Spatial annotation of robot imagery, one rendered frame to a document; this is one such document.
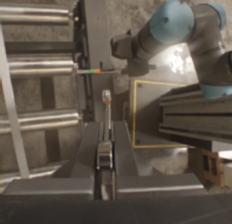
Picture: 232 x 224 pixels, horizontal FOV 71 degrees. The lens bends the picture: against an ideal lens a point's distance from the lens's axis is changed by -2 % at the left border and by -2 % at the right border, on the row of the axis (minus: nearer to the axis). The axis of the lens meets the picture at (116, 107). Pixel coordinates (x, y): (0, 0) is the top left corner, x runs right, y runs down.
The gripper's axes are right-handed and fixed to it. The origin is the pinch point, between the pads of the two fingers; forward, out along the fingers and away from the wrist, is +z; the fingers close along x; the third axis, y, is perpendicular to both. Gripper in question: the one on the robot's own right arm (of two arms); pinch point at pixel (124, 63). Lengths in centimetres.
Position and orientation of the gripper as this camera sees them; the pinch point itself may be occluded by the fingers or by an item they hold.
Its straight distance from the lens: 63.0
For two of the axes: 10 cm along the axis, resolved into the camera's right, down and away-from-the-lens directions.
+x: -1.0, -10.0, 0.1
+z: -2.8, 0.4, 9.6
